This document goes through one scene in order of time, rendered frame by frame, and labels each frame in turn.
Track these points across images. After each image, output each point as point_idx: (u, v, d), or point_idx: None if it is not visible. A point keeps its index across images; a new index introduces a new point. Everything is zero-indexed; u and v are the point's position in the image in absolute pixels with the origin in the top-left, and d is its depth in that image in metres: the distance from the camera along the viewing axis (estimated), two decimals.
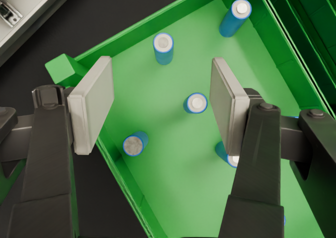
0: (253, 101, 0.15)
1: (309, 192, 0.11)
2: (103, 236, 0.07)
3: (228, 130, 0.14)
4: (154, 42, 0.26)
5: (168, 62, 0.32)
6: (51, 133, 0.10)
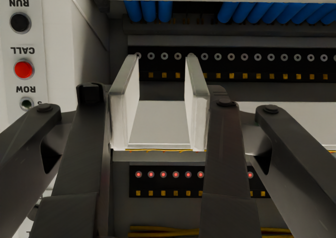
0: (217, 97, 0.15)
1: (271, 186, 0.11)
2: (103, 236, 0.07)
3: (191, 126, 0.14)
4: None
5: (147, 19, 0.41)
6: (89, 130, 0.11)
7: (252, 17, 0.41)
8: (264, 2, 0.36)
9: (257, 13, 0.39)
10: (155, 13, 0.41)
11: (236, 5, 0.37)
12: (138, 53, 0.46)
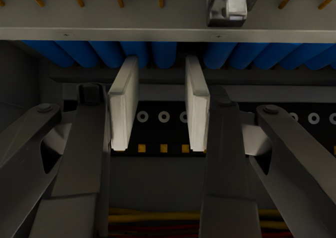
0: (217, 97, 0.15)
1: (271, 186, 0.11)
2: (103, 236, 0.07)
3: (191, 126, 0.14)
4: None
5: (82, 65, 0.24)
6: (89, 130, 0.11)
7: (262, 61, 0.23)
8: None
9: (272, 57, 0.22)
10: (95, 55, 0.24)
11: (233, 45, 0.19)
12: None
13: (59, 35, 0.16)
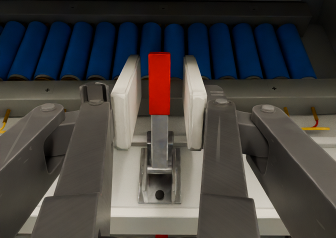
0: (214, 97, 0.15)
1: (268, 186, 0.11)
2: (103, 236, 0.07)
3: (188, 126, 0.14)
4: None
5: (270, 28, 0.27)
6: (92, 129, 0.11)
7: (110, 34, 0.26)
8: (102, 74, 0.23)
9: (105, 46, 0.25)
10: (257, 38, 0.27)
11: (143, 68, 0.24)
12: None
13: (278, 88, 0.22)
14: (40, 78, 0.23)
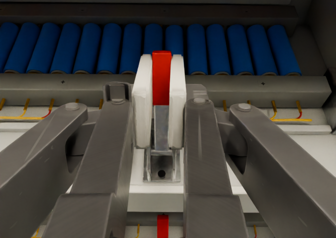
0: (196, 96, 0.15)
1: (248, 184, 0.11)
2: (103, 236, 0.07)
3: (169, 124, 0.14)
4: None
5: (260, 29, 0.29)
6: (112, 129, 0.11)
7: (116, 34, 0.29)
8: (110, 70, 0.26)
9: (112, 45, 0.28)
10: (249, 38, 0.30)
11: None
12: None
13: (267, 83, 0.25)
14: (56, 73, 0.26)
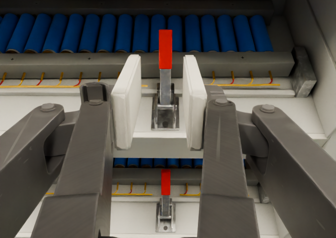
0: (214, 97, 0.15)
1: (268, 186, 0.11)
2: (103, 236, 0.07)
3: (188, 126, 0.14)
4: None
5: (243, 18, 0.37)
6: (92, 129, 0.11)
7: (129, 23, 0.37)
8: (125, 49, 0.34)
9: (126, 31, 0.36)
10: (234, 25, 0.37)
11: (153, 45, 0.34)
12: None
13: (245, 57, 0.32)
14: (83, 51, 0.34)
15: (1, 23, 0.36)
